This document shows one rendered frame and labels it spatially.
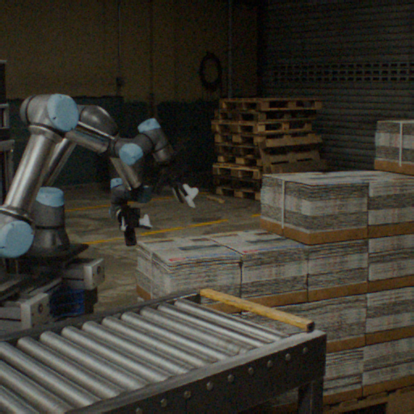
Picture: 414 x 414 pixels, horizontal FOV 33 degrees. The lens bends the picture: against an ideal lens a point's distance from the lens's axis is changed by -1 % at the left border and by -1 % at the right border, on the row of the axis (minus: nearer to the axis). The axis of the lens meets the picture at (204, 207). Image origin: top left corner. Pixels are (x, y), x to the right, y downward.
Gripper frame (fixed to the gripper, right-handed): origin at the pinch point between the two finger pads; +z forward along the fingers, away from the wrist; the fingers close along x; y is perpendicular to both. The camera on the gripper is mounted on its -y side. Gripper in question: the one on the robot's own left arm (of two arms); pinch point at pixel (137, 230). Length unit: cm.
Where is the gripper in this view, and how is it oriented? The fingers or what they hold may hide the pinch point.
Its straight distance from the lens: 290.6
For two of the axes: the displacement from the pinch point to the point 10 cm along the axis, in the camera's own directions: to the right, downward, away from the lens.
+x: 9.3, -0.6, 3.6
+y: 0.0, -9.9, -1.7
